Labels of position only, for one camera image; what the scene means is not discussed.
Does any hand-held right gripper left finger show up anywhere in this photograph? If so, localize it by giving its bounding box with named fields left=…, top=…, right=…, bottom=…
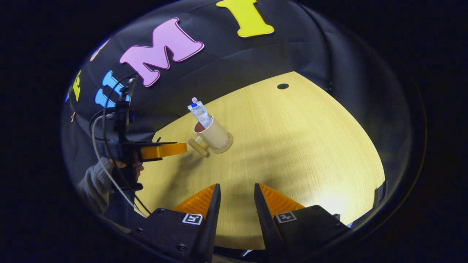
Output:
left=128, top=183, right=222, bottom=263

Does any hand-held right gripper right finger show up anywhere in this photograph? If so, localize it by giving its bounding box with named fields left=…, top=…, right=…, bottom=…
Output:
left=253, top=183, right=351, bottom=260

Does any white toothpaste tube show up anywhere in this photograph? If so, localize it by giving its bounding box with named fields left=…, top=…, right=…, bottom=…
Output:
left=188, top=102, right=213, bottom=128

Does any cream cup with wooden handle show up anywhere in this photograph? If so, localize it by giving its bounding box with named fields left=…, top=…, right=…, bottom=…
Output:
left=187, top=116, right=231, bottom=157

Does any wooden desktop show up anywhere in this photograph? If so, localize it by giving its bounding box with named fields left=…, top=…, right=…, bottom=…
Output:
left=135, top=71, right=385, bottom=251

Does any black backdrop cloth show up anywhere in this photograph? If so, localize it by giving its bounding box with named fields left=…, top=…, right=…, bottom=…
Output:
left=62, top=0, right=414, bottom=205

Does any black bracket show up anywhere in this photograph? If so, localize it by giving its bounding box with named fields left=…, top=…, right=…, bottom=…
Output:
left=373, top=180, right=387, bottom=209

